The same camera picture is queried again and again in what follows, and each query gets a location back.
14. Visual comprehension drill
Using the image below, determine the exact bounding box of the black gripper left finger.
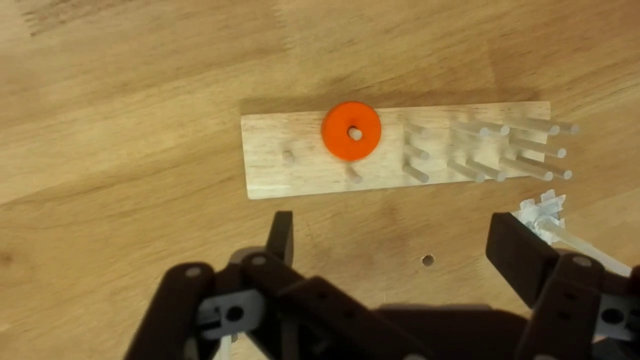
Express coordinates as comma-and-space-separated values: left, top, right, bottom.
122, 210, 427, 360

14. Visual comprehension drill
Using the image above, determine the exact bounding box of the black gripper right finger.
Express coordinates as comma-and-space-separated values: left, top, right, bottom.
484, 210, 640, 360

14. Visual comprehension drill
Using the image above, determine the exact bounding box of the orange ring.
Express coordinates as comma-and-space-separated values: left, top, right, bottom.
320, 101, 384, 164

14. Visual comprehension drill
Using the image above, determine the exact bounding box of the wooden platform with pegs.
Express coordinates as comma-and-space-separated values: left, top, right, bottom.
238, 99, 579, 203

